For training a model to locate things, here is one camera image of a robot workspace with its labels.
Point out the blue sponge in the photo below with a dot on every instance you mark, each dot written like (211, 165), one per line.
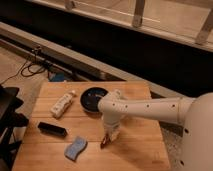
(75, 148)

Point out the dark blue bowl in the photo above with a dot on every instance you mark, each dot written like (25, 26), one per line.
(90, 98)

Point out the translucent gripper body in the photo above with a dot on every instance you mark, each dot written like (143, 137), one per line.
(111, 132)

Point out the black rectangular box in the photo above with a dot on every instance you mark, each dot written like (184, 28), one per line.
(52, 129)

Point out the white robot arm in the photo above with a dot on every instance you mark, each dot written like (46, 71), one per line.
(195, 115)

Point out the white tube bottle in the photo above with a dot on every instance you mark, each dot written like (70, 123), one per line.
(62, 104)

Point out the red chili pepper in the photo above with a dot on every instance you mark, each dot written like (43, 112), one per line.
(104, 142)

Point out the blue object under table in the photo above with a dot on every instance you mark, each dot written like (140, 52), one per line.
(58, 78)

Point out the black chair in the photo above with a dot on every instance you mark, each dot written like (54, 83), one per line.
(9, 119)

